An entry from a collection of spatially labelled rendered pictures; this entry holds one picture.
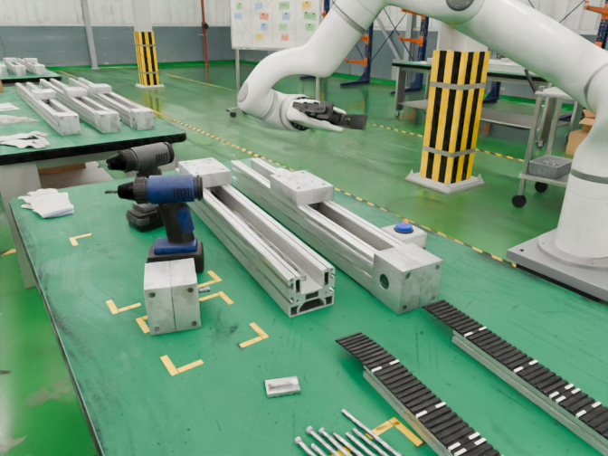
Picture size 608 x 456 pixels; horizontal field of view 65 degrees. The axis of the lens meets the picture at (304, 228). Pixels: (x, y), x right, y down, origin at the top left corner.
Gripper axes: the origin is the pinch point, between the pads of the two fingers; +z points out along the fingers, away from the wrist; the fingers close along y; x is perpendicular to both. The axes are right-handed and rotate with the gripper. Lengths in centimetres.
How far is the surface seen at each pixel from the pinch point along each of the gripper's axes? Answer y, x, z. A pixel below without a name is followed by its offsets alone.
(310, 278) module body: 2.2, -33.0, 4.0
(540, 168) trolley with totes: -280, 31, -108
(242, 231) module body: 8.5, -28.8, -15.6
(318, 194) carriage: -14.3, -17.5, -20.5
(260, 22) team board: -244, 169, -518
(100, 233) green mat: 28, -41, -53
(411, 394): 7, -40, 37
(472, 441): 6, -41, 47
